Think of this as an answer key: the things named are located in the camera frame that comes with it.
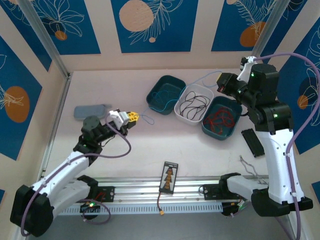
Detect thin blue cable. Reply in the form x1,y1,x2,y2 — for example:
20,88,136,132
141,70,222,126

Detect thin black cable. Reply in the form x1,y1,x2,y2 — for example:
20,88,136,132
179,91,210,118

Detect thin red cable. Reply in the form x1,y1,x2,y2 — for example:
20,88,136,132
202,106,237,136

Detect grey fabric pouch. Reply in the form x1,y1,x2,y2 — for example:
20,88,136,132
73,103,113,122

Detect teal plastic bin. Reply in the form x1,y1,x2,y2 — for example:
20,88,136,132
201,95,243,141
145,74,187,116

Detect white plastic bin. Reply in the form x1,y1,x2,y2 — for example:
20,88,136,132
173,83,215,127

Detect black ridged tray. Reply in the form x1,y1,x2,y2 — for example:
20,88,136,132
241,128,266,158

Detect black card with orange figure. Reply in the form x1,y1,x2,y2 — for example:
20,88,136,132
159,161,179,195

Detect lead with yellow connector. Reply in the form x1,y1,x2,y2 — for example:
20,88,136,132
156,192,166,217

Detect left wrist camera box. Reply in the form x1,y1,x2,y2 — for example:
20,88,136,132
108,108,129,128

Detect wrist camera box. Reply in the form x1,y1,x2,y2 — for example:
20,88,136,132
108,108,129,128
239,56,257,82

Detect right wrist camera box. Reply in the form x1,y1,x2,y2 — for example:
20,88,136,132
239,56,257,82

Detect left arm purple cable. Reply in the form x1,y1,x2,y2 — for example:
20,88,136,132
20,116,133,237

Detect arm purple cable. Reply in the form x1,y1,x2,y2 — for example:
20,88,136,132
20,116,133,237
223,51,316,240

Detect aluminium side rail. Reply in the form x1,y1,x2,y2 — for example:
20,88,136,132
36,72,73,186

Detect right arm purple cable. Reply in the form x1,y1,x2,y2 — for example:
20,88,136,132
223,51,316,240

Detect aluminium corner post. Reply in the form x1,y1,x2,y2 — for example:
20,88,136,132
18,0,71,79
242,0,292,76

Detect aluminium rail frame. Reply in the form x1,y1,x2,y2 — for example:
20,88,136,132
59,176,251,207

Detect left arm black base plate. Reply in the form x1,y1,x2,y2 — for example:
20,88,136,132
82,186,116,204

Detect silver metal wire hooks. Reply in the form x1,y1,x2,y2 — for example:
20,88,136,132
238,154,270,186

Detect white slotted cable duct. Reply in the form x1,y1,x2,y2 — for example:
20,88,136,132
59,202,223,216

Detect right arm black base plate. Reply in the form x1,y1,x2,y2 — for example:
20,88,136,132
202,183,226,201

